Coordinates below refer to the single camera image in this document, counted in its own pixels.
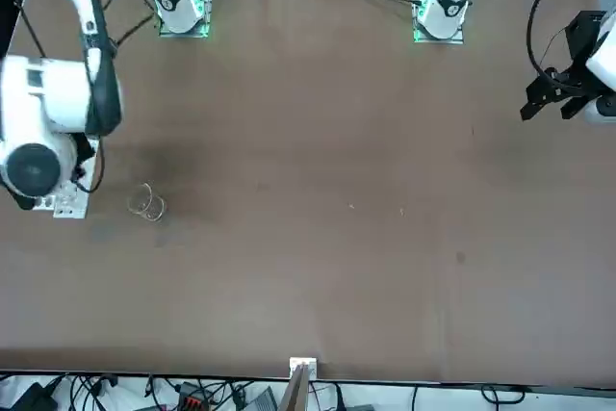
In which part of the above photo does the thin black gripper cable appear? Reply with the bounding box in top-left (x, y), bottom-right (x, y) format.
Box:
top-left (71, 137), bottom-right (106, 193)

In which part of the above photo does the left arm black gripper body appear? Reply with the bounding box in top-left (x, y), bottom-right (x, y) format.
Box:
top-left (562, 10), bottom-right (607, 90)

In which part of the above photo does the clear glass beaker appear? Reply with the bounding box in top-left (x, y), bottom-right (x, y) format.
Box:
top-left (127, 182), bottom-right (167, 223)

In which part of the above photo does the black looped cable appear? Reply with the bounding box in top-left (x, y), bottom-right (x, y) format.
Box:
top-left (480, 384), bottom-right (526, 405)

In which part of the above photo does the black red usb hub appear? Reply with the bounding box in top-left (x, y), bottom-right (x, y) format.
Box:
top-left (174, 380), bottom-right (209, 411)

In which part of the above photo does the thin black wire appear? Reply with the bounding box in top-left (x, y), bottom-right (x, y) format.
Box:
top-left (539, 27), bottom-right (568, 69)

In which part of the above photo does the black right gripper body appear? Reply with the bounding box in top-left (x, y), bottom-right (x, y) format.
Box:
top-left (71, 134), bottom-right (95, 181)

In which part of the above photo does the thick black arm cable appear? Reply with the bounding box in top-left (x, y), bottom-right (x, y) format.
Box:
top-left (526, 0), bottom-right (578, 88)

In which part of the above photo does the aluminium frame post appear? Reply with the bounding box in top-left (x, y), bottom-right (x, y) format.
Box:
top-left (280, 356), bottom-right (320, 411)

